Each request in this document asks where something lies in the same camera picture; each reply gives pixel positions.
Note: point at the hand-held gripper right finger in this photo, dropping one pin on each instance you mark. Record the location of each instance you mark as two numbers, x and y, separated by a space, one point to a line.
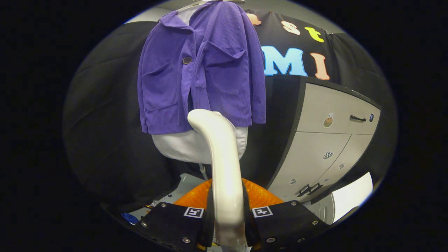
280 224

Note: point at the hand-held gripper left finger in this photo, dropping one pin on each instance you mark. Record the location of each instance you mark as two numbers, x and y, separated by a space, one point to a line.
175 224

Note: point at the white garment steamer head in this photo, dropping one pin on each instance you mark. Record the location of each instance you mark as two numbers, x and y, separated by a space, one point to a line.
225 175

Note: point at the purple button jacket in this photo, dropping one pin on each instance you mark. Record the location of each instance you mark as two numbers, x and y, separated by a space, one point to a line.
217 70

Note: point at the white padded garment form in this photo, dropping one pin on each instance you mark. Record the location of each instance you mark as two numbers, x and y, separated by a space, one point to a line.
175 147

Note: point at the blue cloth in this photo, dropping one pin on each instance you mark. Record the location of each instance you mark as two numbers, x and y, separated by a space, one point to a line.
129 218

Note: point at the grey stand pole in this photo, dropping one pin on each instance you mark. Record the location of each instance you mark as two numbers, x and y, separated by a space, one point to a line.
202 171

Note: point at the white ribbed appliance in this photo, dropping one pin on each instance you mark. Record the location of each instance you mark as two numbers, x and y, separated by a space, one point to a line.
350 196

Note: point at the grey cabinet with black top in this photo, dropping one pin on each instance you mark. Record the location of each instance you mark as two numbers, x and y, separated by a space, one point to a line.
322 157

